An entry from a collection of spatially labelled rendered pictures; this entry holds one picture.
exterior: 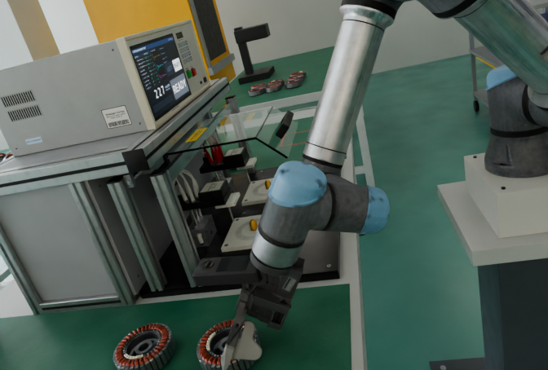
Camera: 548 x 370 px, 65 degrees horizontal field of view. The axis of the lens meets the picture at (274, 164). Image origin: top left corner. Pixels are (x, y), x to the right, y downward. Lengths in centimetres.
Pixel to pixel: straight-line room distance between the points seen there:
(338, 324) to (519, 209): 44
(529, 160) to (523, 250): 19
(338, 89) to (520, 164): 46
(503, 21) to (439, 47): 572
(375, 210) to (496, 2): 35
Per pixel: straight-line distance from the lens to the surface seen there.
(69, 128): 110
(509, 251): 102
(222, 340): 87
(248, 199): 131
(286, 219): 61
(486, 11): 74
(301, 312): 89
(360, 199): 65
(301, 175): 59
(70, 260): 112
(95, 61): 102
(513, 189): 100
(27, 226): 112
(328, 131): 74
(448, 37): 648
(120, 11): 497
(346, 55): 76
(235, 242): 111
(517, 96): 99
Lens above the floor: 132
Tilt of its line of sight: 21 degrees down
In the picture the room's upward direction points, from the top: 15 degrees counter-clockwise
